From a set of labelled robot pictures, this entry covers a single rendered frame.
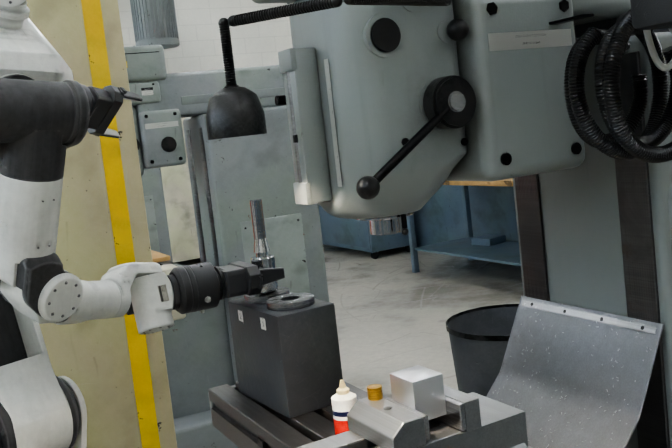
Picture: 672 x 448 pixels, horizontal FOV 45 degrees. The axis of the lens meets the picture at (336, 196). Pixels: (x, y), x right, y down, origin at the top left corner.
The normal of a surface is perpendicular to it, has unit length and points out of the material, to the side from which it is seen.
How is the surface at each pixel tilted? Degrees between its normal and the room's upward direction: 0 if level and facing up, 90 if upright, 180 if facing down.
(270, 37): 90
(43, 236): 109
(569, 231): 90
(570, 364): 63
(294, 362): 90
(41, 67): 75
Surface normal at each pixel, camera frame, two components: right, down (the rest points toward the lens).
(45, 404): 0.61, -0.51
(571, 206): -0.88, 0.14
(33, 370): 0.71, -0.31
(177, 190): 0.47, 0.03
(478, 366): -0.67, 0.20
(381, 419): -0.65, -0.66
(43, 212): 0.81, 0.29
